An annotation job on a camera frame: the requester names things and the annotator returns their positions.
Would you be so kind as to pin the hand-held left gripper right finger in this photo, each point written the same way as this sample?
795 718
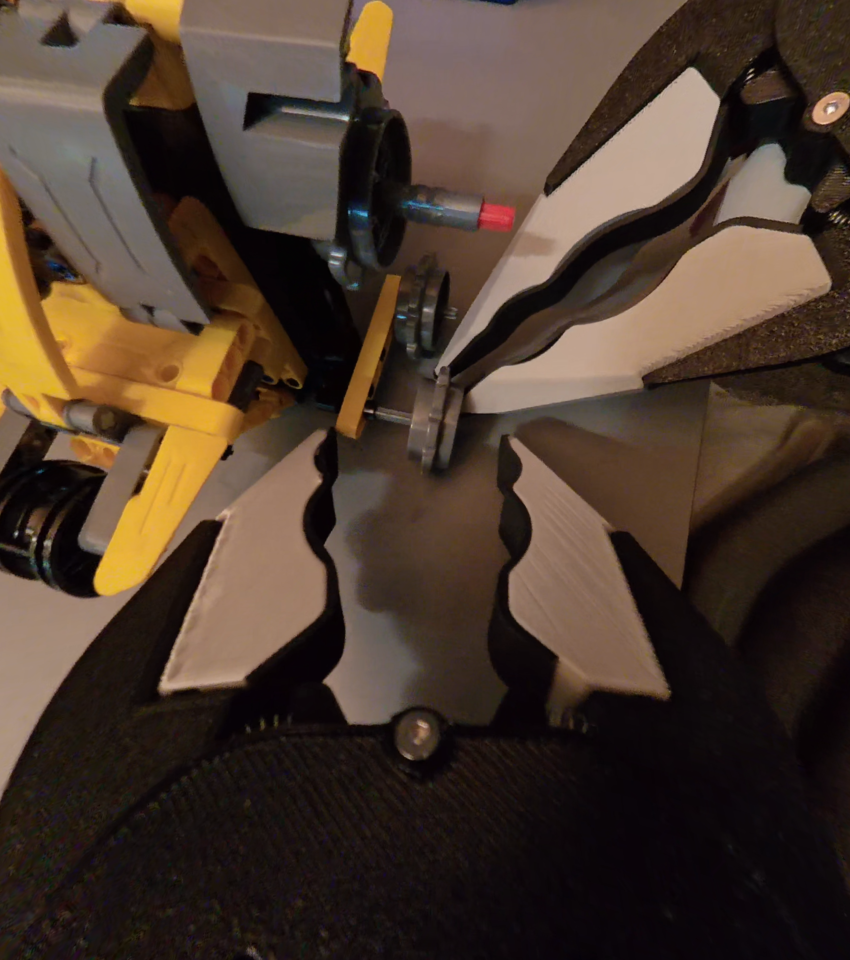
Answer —
582 592

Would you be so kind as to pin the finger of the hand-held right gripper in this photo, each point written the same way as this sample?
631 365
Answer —
605 172
710 300

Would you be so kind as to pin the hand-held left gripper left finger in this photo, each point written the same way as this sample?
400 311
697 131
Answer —
252 592

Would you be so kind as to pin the grey toy gear wheel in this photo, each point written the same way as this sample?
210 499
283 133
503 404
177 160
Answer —
436 427
421 315

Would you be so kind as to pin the yellow toy brick vehicle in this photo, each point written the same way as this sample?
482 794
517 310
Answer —
132 352

